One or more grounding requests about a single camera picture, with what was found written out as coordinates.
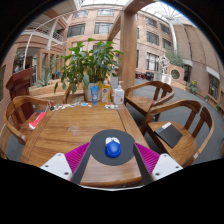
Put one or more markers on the black notebook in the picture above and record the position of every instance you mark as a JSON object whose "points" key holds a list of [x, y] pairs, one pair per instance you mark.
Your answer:
{"points": [[169, 135]]}

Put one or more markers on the small white packet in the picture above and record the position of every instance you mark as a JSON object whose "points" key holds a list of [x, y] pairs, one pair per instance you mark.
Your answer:
{"points": [[111, 106]]}

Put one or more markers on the spiky green agave plant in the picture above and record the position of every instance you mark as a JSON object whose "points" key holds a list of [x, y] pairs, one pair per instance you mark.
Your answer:
{"points": [[46, 80]]}

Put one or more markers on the blue and white computer mouse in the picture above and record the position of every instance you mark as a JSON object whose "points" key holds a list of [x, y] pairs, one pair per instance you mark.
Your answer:
{"points": [[113, 149]]}

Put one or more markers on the yellow liquid bottle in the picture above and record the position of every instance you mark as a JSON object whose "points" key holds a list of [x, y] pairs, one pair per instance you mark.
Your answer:
{"points": [[106, 93]]}

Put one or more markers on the green potted plant white pot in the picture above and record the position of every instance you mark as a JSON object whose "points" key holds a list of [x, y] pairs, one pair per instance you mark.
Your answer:
{"points": [[90, 63]]}

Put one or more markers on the dark red wooden pedestal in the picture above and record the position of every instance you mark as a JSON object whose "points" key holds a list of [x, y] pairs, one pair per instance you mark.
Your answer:
{"points": [[20, 83]]}

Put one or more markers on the wooden armchair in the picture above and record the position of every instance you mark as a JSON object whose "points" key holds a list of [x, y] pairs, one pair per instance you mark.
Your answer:
{"points": [[3, 143], [143, 103], [13, 113], [66, 95], [180, 151]]}

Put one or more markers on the black key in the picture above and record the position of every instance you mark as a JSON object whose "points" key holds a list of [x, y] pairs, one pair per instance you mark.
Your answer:
{"points": [[51, 108]]}

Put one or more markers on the dark grey round mouse pad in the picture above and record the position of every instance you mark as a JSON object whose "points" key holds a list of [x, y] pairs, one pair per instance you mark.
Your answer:
{"points": [[98, 146]]}

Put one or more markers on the red and white bag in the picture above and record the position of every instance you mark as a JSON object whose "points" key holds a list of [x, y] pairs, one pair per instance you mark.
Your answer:
{"points": [[36, 120]]}

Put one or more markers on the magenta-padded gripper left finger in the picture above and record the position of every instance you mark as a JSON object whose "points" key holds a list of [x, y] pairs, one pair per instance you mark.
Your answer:
{"points": [[56, 163]]}

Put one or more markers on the white sculpture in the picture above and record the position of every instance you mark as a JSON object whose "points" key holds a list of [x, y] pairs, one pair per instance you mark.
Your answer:
{"points": [[164, 65]]}

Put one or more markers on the blue squeeze tube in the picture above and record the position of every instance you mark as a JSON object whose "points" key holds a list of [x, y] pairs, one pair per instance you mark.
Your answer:
{"points": [[94, 95]]}

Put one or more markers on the yellow flowering plant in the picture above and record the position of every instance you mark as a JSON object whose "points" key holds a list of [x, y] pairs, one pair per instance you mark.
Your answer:
{"points": [[193, 86]]}

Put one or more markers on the white pump bottle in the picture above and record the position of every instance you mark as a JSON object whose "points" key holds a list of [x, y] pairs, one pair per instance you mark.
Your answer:
{"points": [[119, 96]]}

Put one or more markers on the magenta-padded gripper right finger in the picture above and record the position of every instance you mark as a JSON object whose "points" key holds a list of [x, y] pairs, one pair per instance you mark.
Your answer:
{"points": [[165, 164]]}

